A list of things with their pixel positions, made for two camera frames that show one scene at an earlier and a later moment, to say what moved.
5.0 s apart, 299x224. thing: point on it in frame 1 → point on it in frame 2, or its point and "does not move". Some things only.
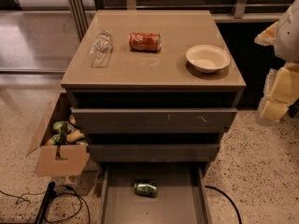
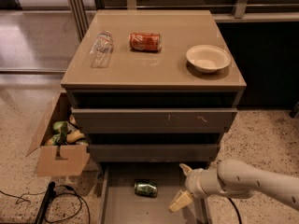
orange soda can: (145, 41) does not move
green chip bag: (59, 138) does not move
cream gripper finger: (267, 37) → (186, 169)
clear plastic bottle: (100, 49) does not move
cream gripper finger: (281, 91) → (183, 199)
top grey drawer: (149, 120) does not move
